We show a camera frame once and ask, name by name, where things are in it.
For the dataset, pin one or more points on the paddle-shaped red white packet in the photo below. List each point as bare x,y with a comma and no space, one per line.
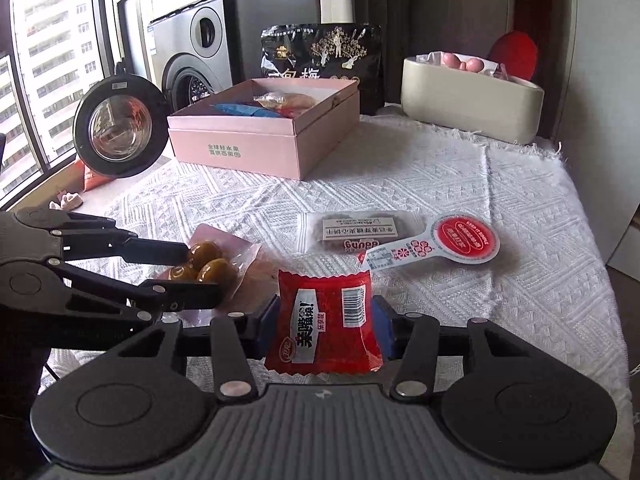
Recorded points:
465,240

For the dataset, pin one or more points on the clear packet of brown eggs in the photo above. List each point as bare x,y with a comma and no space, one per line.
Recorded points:
210,255

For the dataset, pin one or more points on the grey-brown curtain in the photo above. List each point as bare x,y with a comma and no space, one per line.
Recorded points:
440,5

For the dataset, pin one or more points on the clear brown cookie packet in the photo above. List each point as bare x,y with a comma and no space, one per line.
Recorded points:
350,232

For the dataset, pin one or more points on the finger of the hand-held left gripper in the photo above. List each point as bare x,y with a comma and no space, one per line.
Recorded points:
190,297
150,252

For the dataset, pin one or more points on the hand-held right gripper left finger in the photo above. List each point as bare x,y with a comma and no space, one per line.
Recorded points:
265,330

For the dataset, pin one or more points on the pink cardboard box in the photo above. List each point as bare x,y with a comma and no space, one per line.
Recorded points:
250,152

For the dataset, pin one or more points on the white textured tablecloth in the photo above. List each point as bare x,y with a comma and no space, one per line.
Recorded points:
450,170

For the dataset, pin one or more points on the red round cushion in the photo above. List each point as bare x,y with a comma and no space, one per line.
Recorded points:
517,52

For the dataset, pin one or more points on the black gold printed snack bag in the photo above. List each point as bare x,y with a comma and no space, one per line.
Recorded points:
320,55

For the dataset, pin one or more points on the window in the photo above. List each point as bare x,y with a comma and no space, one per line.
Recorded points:
50,60

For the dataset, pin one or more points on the round black washer door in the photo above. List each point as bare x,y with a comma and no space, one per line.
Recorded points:
120,125

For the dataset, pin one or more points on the orange bread packet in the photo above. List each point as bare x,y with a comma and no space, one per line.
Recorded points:
280,101

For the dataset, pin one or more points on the small pink white toy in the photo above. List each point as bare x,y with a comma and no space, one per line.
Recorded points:
65,201

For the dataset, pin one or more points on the silver washing machine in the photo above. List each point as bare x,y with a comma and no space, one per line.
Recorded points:
200,25
192,85

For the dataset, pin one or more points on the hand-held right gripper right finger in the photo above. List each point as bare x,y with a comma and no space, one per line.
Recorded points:
382,330

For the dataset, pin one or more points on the small red barcode snack packet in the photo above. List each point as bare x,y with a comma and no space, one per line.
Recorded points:
320,330

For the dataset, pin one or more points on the blue snack packet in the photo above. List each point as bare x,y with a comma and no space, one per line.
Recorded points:
240,110

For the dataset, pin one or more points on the cream oval container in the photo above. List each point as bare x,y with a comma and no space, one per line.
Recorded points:
465,105

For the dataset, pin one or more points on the white shelf cabinet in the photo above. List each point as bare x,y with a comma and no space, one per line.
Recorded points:
600,110

